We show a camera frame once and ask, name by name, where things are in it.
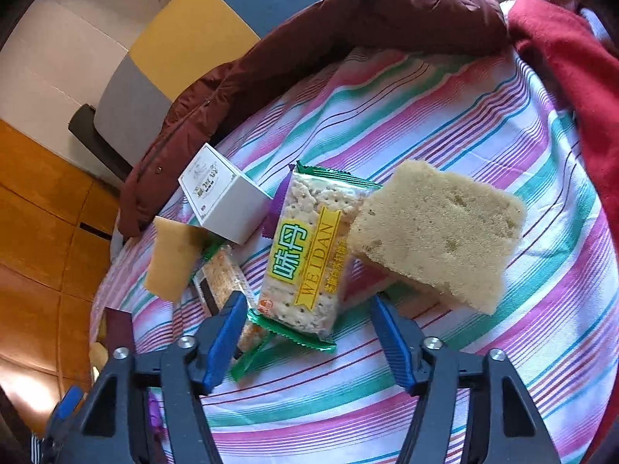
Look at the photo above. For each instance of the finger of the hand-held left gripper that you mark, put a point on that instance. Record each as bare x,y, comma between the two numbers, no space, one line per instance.
65,411

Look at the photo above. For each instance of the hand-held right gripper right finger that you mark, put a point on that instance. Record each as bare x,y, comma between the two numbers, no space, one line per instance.
394,343

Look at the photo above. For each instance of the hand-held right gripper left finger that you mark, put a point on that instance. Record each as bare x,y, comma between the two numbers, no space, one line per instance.
225,343

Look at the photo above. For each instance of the dark label cracker packet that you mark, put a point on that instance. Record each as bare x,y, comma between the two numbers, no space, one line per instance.
220,275

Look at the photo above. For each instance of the purple snack packet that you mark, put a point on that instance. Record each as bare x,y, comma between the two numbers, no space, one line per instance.
154,415
273,215

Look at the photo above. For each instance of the yellow sponge block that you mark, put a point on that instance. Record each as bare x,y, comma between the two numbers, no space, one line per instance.
171,261

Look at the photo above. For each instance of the green cracker packet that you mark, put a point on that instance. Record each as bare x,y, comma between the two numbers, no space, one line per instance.
309,261

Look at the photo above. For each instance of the irregular yellow sponge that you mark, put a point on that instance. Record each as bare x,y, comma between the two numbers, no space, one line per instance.
435,232

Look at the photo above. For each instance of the white carton box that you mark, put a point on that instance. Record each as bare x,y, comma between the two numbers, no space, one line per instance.
227,203

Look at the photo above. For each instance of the striped bed sheet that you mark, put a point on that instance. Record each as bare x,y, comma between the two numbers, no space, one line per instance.
309,411

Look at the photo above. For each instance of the orange wooden wardrobe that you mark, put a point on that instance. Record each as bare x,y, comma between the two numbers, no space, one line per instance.
43,251

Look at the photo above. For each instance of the maroon padded jacket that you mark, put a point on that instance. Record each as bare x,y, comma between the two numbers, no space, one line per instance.
290,58

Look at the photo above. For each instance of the red garment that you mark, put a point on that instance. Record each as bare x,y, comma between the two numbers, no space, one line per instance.
570,67

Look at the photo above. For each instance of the lilac grey garment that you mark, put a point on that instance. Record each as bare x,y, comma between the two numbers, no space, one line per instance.
592,22

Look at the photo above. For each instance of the dark wooden bed frame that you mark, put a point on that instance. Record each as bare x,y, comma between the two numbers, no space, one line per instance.
92,130

